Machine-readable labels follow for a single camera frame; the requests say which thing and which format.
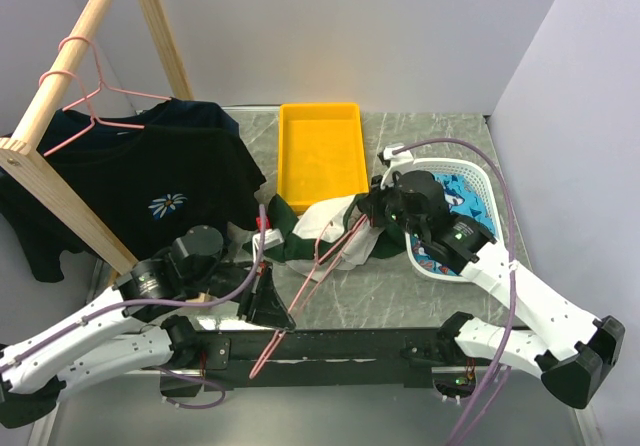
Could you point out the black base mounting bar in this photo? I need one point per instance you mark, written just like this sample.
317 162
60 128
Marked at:
314 358

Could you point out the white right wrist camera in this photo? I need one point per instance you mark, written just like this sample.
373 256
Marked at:
401 163

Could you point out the dark navy t shirt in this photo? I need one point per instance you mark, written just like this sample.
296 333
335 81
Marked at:
173 112

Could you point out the blue shark print cloth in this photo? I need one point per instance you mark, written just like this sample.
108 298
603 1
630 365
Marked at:
463 199

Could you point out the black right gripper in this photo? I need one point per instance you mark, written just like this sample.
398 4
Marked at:
372 201

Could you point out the aluminium rail frame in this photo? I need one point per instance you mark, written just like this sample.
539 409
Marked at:
129 411

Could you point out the yellow plastic tray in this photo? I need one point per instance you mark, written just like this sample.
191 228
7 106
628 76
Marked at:
321 153

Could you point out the wooden clothes rack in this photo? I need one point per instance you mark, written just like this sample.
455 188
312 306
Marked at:
19 155

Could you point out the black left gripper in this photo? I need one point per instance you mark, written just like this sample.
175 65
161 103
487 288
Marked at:
261 302

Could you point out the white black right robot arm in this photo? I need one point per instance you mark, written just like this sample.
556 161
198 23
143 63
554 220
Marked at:
569 349

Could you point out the white plastic basket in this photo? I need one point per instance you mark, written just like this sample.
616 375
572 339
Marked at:
481 183

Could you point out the pink wire hanger front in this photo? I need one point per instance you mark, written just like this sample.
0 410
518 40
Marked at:
94 119

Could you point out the black daisy t shirt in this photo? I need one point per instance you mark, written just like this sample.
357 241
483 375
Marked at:
153 188

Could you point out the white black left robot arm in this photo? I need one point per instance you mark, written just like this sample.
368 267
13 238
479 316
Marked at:
133 323

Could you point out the green and white t shirt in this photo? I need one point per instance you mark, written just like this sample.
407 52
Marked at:
319 232

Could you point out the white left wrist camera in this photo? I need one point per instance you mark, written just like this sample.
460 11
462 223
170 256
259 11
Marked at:
272 238

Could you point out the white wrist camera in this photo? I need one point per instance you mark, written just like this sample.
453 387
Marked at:
401 163
272 238

